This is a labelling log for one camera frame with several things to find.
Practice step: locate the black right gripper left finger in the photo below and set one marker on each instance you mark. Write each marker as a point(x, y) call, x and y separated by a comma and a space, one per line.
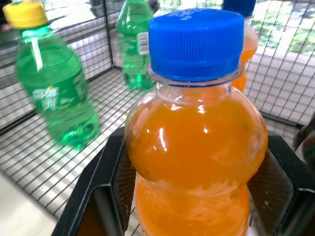
point(98, 177)

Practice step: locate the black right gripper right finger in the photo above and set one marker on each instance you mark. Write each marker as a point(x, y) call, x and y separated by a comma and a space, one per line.
point(283, 182)

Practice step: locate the orange soda bottle blue cap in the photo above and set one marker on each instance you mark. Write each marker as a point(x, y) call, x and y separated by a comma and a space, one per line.
point(194, 137)
point(247, 46)

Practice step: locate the green soda bottle yellow cap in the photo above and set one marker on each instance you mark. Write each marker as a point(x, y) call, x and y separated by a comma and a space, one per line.
point(53, 81)

